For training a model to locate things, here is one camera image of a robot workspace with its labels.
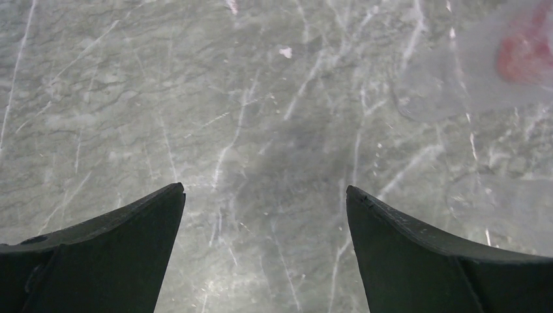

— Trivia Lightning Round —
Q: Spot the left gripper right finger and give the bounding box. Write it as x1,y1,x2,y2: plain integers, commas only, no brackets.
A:
346,186,552,313

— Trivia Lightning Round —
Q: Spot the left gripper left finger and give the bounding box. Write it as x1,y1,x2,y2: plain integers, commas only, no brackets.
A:
1,183,186,312

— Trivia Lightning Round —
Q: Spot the clear bottle red label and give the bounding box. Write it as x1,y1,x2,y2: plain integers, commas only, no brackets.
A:
394,1,552,122

